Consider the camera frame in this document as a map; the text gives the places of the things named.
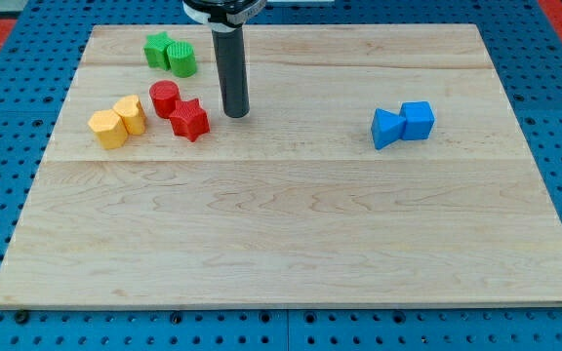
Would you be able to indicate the black and white robot end effector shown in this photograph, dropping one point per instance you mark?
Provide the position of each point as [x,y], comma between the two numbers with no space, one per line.
[226,12]

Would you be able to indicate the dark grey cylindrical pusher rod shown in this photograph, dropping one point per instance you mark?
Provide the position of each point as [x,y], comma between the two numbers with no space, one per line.
[231,68]

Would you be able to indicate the green cylinder block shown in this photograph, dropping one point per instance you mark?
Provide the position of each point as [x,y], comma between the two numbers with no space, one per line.
[182,59]

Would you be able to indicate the green star block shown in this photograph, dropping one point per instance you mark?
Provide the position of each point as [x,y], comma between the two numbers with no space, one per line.
[156,50]

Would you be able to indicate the red cylinder block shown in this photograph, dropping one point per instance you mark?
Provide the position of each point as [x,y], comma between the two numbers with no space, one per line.
[164,94]

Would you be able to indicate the red star block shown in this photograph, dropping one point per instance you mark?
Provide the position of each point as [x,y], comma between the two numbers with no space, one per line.
[189,119]

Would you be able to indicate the yellow heart block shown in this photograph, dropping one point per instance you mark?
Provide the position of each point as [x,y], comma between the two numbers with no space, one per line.
[130,110]

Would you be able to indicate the yellow hexagon block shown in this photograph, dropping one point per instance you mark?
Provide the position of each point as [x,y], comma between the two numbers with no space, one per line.
[108,128]

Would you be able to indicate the light wooden board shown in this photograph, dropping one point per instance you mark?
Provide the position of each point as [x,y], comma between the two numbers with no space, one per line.
[291,206]

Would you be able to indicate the blue triangle block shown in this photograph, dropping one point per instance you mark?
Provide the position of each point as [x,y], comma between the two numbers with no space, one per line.
[386,128]

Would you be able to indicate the blue cube block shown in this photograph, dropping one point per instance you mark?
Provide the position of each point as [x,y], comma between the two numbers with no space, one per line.
[419,120]

